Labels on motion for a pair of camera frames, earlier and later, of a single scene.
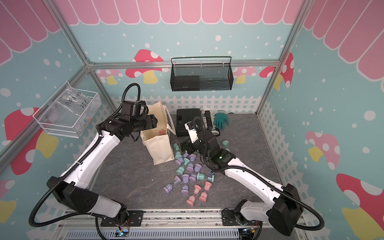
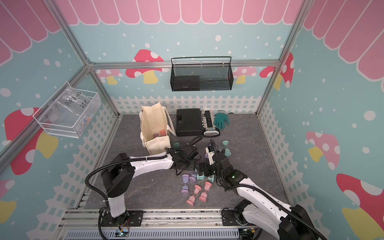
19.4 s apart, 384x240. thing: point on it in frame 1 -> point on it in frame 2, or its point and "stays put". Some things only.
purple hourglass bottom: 185,190 stays put
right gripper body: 192,147 -> 210,169
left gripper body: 140,124 -> 187,163
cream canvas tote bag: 157,139 stays put
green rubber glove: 220,118 stays put
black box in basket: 186,83 stays put
